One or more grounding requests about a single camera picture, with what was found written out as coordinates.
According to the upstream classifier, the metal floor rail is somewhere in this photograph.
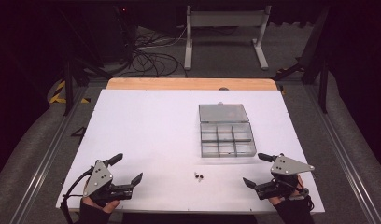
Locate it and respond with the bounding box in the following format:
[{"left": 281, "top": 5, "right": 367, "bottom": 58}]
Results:
[
  {"left": 304, "top": 84, "right": 381, "bottom": 224},
  {"left": 8, "top": 86, "right": 89, "bottom": 224}
]

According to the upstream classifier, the black triangular bracket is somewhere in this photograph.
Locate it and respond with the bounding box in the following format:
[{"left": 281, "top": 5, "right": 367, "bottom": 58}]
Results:
[{"left": 70, "top": 126, "right": 88, "bottom": 145}]

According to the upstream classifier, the yellow black floor tape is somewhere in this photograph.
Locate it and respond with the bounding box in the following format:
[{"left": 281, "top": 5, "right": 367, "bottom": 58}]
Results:
[{"left": 49, "top": 79, "right": 92, "bottom": 105}]

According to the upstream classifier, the white metal stand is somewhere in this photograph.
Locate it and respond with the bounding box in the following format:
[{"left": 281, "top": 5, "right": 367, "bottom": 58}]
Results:
[{"left": 183, "top": 4, "right": 273, "bottom": 72}]

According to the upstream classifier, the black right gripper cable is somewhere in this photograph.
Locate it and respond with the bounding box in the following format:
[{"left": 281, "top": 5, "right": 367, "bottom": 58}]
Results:
[{"left": 290, "top": 178, "right": 316, "bottom": 213}]

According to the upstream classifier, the wooden table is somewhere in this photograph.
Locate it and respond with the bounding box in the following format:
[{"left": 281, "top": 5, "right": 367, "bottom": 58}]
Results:
[{"left": 106, "top": 77, "right": 279, "bottom": 92}]

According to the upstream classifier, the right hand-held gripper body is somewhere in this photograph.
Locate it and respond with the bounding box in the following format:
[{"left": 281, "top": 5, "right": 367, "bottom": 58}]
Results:
[{"left": 255, "top": 154, "right": 316, "bottom": 201}]

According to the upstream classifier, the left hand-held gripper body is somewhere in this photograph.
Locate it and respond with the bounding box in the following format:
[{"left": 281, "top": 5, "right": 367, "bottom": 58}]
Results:
[{"left": 82, "top": 159, "right": 134, "bottom": 207}]

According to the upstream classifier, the clear plastic compartment box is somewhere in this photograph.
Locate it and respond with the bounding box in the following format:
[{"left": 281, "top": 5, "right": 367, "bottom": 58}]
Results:
[{"left": 198, "top": 102, "right": 258, "bottom": 159}]

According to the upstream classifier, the person's right hand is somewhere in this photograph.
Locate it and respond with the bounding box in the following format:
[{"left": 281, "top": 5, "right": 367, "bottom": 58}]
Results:
[{"left": 267, "top": 175, "right": 310, "bottom": 206}]

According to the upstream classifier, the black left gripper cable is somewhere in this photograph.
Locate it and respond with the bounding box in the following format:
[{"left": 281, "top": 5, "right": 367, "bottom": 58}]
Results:
[{"left": 60, "top": 167, "right": 95, "bottom": 224}]

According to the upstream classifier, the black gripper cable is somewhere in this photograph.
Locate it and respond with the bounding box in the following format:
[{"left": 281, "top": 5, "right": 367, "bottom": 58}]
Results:
[
  {"left": 60, "top": 167, "right": 95, "bottom": 224},
  {"left": 290, "top": 178, "right": 316, "bottom": 213}
]

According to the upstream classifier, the white board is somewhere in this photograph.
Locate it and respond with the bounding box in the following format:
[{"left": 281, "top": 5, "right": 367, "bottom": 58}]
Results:
[{"left": 55, "top": 89, "right": 326, "bottom": 216}]

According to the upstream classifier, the person's left hand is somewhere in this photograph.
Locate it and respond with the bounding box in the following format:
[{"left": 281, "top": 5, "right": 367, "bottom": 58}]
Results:
[{"left": 82, "top": 196, "right": 120, "bottom": 215}]

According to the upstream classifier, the black metal stand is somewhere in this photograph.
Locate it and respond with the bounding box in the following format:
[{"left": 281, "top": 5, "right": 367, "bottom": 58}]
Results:
[
  {"left": 271, "top": 6, "right": 332, "bottom": 115},
  {"left": 56, "top": 8, "right": 113, "bottom": 117}
]

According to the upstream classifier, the bundle of black floor cables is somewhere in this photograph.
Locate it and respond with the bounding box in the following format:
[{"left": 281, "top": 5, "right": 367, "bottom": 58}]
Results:
[{"left": 117, "top": 26, "right": 189, "bottom": 78}]

